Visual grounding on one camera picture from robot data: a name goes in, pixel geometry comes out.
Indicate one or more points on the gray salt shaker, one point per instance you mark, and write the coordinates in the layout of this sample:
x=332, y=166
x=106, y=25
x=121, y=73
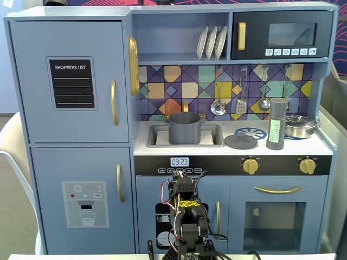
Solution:
x=276, y=113

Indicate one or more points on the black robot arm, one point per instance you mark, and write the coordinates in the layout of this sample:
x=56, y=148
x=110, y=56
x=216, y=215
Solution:
x=189, y=235

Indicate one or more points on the black control panel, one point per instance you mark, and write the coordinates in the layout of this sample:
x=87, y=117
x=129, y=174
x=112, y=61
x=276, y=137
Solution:
x=217, y=165

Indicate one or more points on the blue dishwasher door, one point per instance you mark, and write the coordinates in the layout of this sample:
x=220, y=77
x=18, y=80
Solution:
x=146, y=195

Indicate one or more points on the gray plastic pot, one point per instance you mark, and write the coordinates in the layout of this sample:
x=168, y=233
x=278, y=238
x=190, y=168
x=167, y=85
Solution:
x=184, y=132

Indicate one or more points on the gray toy sink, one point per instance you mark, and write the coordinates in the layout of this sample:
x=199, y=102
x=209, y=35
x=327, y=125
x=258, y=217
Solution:
x=219, y=135

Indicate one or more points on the blue oven door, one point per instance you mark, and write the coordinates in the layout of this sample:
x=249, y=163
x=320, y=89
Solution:
x=238, y=195

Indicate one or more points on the gold stove knob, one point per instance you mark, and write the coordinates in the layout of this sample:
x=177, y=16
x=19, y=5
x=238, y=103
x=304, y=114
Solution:
x=307, y=165
x=250, y=165

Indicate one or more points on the gray pot lid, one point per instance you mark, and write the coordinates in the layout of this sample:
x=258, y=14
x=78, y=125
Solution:
x=241, y=142

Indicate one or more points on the gold toy faucet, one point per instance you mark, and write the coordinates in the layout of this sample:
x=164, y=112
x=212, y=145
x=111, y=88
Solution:
x=185, y=106

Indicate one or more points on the metal toy skimmer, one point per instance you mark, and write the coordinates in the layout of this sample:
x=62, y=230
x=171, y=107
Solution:
x=218, y=107

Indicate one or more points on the metal toy spatula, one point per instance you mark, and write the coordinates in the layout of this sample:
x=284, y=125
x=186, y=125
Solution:
x=241, y=107

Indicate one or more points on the metal toy ladle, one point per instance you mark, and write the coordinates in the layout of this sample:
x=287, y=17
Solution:
x=263, y=104

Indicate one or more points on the gold toy phone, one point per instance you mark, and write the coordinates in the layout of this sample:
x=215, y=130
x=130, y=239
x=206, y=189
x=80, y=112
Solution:
x=133, y=67

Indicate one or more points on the steel toy pot with lid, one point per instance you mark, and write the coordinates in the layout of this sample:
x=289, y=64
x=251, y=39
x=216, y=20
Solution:
x=299, y=127

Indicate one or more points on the blue freezer door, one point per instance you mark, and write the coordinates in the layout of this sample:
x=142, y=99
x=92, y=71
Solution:
x=48, y=173

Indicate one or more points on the metal toy hanging utensil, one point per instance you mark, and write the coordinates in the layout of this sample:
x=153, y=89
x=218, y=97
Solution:
x=286, y=94

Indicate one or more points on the white toy plate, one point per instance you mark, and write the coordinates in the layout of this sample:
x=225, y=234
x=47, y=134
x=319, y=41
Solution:
x=210, y=43
x=201, y=43
x=221, y=42

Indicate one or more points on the blue wooden toy kitchen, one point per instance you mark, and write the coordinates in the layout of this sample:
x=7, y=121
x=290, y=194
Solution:
x=168, y=35

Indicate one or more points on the black shopping list chalkboard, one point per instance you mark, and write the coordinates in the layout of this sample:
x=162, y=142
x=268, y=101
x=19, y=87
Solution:
x=71, y=81

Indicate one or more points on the gray desk divider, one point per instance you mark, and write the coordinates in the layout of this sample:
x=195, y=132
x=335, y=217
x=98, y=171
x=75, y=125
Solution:
x=336, y=162

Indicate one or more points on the dark microwave door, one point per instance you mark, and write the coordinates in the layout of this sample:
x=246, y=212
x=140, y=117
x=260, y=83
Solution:
x=257, y=27

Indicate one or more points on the white chair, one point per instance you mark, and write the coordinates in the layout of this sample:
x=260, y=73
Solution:
x=12, y=130

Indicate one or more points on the blue fridge door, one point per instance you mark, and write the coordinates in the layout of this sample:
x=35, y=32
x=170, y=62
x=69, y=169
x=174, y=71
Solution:
x=32, y=81

